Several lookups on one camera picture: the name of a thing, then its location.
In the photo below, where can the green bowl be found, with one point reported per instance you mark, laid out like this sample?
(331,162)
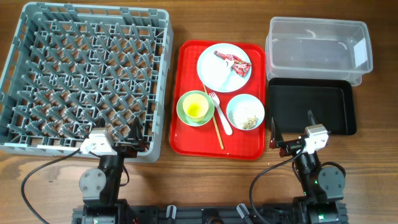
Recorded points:
(184,118)

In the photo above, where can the grey plastic dishwasher rack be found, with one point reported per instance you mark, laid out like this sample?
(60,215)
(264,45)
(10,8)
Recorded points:
(71,65)

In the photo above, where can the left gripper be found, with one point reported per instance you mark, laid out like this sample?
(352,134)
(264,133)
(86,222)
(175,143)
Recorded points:
(129,152)

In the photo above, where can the wooden chopstick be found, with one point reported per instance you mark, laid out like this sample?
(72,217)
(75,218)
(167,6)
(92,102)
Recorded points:
(215,124)

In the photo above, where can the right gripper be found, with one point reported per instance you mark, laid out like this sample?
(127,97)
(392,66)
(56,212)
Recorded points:
(278,142)

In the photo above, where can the light blue plate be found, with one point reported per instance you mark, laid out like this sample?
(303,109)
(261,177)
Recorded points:
(214,72)

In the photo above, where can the light blue bowl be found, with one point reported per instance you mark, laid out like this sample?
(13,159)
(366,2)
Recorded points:
(246,102)

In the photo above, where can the clear plastic bin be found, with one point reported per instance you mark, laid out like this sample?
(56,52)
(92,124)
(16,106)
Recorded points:
(314,48)

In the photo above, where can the white plastic fork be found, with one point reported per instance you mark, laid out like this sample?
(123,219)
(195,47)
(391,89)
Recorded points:
(227,128)

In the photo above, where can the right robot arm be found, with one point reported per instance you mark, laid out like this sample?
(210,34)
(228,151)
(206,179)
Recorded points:
(322,183)

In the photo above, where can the black plastic tray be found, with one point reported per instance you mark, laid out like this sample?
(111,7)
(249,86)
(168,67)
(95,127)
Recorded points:
(331,102)

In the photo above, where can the red snack wrapper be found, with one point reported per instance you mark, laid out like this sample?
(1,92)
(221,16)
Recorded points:
(238,65)

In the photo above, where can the yellow cup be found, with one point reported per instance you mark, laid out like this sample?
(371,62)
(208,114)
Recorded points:
(195,106)

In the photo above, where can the red plastic tray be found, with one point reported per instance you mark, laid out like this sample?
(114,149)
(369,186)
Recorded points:
(202,140)

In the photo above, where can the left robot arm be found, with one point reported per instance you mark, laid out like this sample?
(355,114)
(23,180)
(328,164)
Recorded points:
(100,186)

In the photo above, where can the food scraps pile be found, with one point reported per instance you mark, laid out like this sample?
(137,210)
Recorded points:
(243,119)

